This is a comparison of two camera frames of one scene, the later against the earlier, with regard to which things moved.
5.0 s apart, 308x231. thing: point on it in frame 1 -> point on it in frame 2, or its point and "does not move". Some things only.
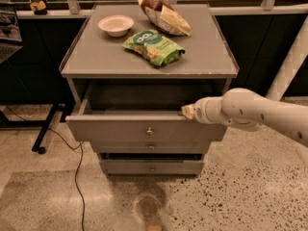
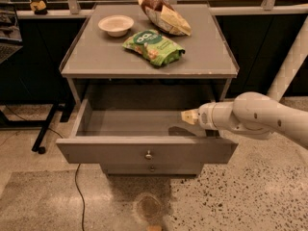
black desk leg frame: x=7 y=123 does not move
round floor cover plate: x=148 y=208 does not move
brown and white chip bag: x=164 y=15 does not move
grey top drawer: x=142 y=113 -> x=140 y=136
